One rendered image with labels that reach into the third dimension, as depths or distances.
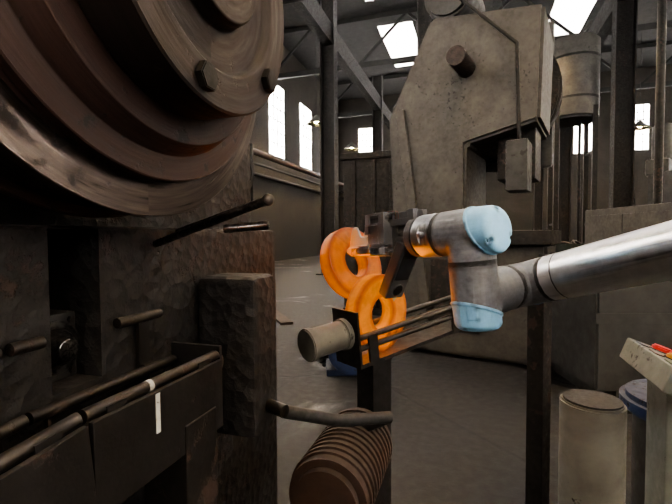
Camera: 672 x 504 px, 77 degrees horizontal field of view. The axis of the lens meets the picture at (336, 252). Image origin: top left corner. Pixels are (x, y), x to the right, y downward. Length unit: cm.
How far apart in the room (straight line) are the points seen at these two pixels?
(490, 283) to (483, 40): 266
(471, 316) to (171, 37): 53
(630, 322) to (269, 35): 217
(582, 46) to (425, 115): 654
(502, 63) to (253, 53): 271
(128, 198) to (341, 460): 47
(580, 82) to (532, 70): 623
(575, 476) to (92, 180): 99
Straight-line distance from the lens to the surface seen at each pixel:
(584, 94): 925
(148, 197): 46
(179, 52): 39
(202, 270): 69
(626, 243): 69
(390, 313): 88
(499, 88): 310
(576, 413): 102
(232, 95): 44
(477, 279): 67
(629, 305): 243
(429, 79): 326
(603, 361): 243
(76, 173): 40
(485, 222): 65
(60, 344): 54
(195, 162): 49
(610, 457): 105
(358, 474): 70
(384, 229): 79
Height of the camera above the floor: 86
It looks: 2 degrees down
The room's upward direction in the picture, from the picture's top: straight up
